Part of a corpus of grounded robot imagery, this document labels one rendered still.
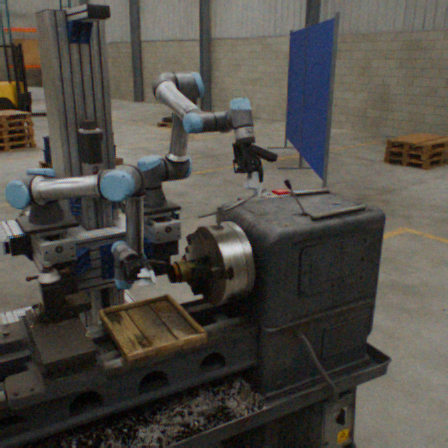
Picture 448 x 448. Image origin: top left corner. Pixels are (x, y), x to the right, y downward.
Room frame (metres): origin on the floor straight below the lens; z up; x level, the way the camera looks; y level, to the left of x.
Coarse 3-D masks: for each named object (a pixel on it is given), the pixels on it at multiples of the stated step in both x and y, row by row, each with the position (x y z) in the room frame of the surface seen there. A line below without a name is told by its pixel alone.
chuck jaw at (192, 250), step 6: (192, 234) 1.79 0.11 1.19; (198, 234) 1.80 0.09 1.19; (186, 240) 1.81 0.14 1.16; (192, 240) 1.77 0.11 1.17; (198, 240) 1.78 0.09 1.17; (186, 246) 1.76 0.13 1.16; (192, 246) 1.76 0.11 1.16; (198, 246) 1.77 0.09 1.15; (186, 252) 1.76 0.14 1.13; (192, 252) 1.74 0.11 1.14; (198, 252) 1.75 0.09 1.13; (204, 252) 1.76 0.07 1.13; (186, 258) 1.72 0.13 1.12; (192, 258) 1.72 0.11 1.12; (198, 258) 1.73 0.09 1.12; (204, 258) 1.77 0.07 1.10
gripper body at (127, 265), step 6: (126, 258) 1.75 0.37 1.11; (132, 258) 1.76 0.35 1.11; (138, 258) 1.77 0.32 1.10; (120, 264) 1.73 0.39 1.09; (126, 264) 1.67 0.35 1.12; (132, 264) 1.67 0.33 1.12; (138, 264) 1.68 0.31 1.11; (126, 270) 1.67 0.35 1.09; (132, 270) 1.65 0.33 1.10; (138, 270) 1.67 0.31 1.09; (132, 276) 1.66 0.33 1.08; (132, 282) 1.66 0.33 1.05
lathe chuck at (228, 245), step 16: (224, 224) 1.78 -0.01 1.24; (208, 240) 1.73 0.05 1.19; (224, 240) 1.68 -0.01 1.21; (208, 256) 1.73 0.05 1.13; (224, 256) 1.63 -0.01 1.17; (240, 256) 1.66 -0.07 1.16; (240, 272) 1.64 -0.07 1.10; (208, 288) 1.73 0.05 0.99; (224, 288) 1.62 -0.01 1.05; (240, 288) 1.64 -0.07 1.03
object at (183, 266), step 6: (174, 264) 1.67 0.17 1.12; (180, 264) 1.67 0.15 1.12; (186, 264) 1.68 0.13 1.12; (192, 264) 1.70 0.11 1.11; (168, 270) 1.69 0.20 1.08; (174, 270) 1.65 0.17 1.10; (180, 270) 1.66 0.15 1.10; (186, 270) 1.66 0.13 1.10; (168, 276) 1.69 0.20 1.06; (174, 276) 1.64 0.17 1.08; (180, 276) 1.65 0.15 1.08; (186, 276) 1.66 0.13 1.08; (174, 282) 1.65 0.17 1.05; (180, 282) 1.66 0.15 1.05; (186, 282) 1.68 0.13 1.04
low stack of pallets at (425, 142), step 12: (396, 144) 9.12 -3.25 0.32; (408, 144) 8.65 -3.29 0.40; (420, 144) 8.49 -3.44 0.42; (432, 144) 8.50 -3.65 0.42; (444, 144) 8.75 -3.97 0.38; (396, 156) 8.86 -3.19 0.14; (408, 156) 8.68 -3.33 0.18; (420, 156) 8.84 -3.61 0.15; (432, 156) 8.84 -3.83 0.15; (444, 156) 8.82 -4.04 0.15
